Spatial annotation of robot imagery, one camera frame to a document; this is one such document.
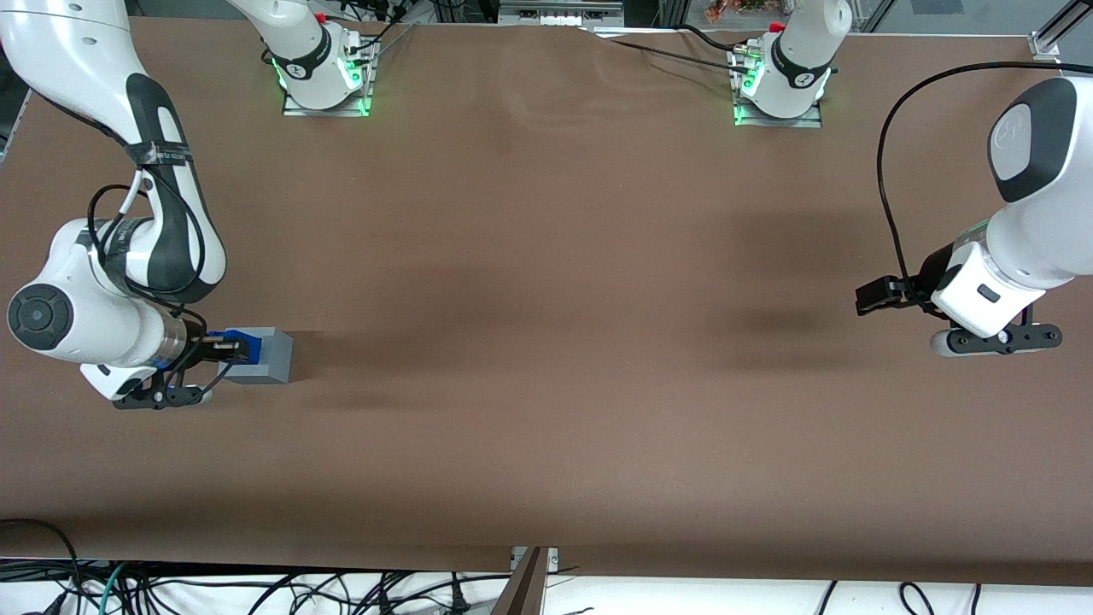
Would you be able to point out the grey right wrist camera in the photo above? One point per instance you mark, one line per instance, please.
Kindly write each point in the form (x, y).
(162, 398)

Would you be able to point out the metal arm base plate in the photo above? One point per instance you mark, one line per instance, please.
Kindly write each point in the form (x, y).
(363, 85)
(773, 121)

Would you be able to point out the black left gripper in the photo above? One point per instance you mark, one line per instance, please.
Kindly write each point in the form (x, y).
(931, 275)

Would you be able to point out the dark table post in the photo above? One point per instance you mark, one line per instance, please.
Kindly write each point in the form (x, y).
(523, 589)

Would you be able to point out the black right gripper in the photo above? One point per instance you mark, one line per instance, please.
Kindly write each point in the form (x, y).
(198, 348)

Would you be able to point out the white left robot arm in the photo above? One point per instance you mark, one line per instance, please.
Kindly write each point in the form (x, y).
(1037, 213)

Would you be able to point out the gray cube base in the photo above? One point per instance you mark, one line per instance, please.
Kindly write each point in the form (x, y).
(271, 359)

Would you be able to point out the blue plastic part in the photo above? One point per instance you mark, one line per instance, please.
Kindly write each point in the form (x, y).
(232, 334)

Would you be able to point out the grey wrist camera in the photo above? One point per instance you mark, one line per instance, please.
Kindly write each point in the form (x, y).
(995, 339)
(162, 398)

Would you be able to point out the aluminium frame profile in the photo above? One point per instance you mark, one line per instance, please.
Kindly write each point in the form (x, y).
(559, 13)

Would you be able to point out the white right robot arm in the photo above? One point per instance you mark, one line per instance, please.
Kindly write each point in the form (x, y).
(85, 60)

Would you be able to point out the metal corner bracket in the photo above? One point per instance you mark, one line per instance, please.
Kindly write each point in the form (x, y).
(1045, 47)

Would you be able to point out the brown table mat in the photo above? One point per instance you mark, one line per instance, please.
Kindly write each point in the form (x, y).
(598, 427)

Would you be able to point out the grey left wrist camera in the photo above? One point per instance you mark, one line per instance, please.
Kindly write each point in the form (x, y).
(995, 339)

